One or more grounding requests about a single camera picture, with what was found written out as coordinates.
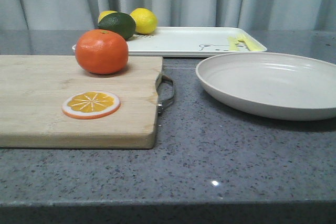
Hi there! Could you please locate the whole orange fruit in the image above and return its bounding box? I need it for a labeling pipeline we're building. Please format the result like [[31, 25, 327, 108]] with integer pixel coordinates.
[[75, 29, 129, 74]]

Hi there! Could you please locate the beige round plate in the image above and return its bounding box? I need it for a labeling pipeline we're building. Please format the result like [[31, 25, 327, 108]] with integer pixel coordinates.
[[196, 52, 335, 121]]

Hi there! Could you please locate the white rectangular tray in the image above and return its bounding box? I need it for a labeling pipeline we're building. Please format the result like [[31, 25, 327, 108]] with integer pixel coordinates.
[[72, 26, 268, 58]]

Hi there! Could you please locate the orange slice toy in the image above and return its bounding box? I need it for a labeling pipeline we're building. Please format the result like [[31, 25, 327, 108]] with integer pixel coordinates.
[[62, 91, 121, 119]]

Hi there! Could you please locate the yellow lemon right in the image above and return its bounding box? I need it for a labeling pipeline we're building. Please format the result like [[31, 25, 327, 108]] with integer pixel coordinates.
[[130, 8, 158, 35]]

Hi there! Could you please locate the yellow lemon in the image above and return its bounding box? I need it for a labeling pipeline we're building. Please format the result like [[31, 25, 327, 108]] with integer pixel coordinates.
[[98, 10, 117, 23], [130, 8, 158, 35]]

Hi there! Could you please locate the green lime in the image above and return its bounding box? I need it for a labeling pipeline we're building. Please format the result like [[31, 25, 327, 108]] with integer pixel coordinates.
[[98, 12, 136, 40]]

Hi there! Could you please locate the yellow-green plastic fork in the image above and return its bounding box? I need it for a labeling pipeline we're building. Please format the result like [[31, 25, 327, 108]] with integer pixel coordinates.
[[237, 34, 263, 51]]

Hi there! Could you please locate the yellow lemon left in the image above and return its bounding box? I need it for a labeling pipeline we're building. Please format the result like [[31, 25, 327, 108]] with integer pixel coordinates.
[[98, 10, 117, 23]]

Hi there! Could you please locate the wooden cutting board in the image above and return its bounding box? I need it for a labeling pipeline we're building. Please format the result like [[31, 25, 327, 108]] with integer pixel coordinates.
[[1, 55, 163, 149]]

